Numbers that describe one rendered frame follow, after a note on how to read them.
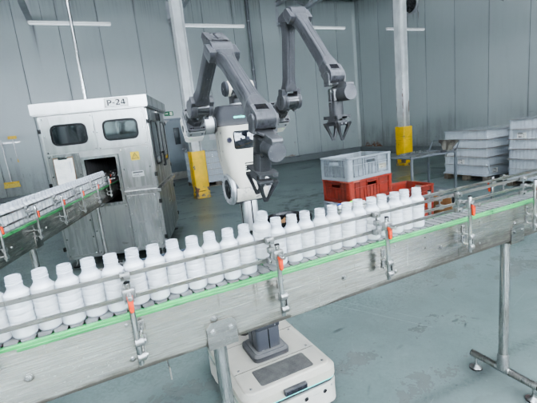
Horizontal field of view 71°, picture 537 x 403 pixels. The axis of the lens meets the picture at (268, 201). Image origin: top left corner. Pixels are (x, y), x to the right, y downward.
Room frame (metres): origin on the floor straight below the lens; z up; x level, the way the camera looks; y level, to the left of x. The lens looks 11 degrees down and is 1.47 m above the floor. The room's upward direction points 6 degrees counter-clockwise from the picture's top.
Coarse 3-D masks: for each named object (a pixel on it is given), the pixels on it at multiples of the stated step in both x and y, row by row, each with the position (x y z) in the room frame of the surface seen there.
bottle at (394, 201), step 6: (390, 192) 1.48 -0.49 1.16; (396, 192) 1.47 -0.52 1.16; (390, 198) 1.46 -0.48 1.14; (396, 198) 1.45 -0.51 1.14; (390, 204) 1.45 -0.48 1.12; (396, 204) 1.44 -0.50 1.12; (402, 204) 1.45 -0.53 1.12; (396, 210) 1.43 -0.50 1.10; (402, 210) 1.45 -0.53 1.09; (390, 216) 1.45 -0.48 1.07; (396, 216) 1.43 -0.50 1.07; (402, 216) 1.45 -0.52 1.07; (396, 222) 1.44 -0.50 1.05; (402, 228) 1.44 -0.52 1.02
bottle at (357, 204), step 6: (354, 204) 1.39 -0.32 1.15; (360, 204) 1.38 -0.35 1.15; (354, 210) 1.38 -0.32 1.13; (360, 210) 1.38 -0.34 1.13; (360, 222) 1.37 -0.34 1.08; (366, 222) 1.38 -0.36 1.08; (360, 228) 1.37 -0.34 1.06; (366, 228) 1.38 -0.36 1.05; (360, 240) 1.37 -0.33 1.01; (366, 240) 1.38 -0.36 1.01
